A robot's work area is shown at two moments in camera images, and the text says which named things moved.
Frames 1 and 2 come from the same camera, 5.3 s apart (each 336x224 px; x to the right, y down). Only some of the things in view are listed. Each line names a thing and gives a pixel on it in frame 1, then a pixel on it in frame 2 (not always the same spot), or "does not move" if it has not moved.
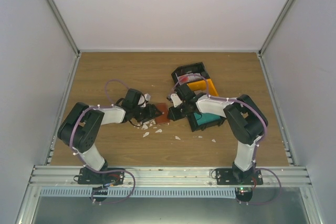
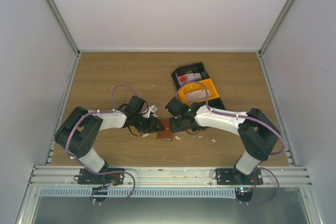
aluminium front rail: (69, 177) does not move
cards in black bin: (189, 77) does not move
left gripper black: (150, 113) -> (151, 126)
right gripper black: (175, 116) -> (175, 129)
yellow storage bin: (202, 85) does not move
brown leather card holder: (163, 118) -> (166, 135)
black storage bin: (199, 67) does not move
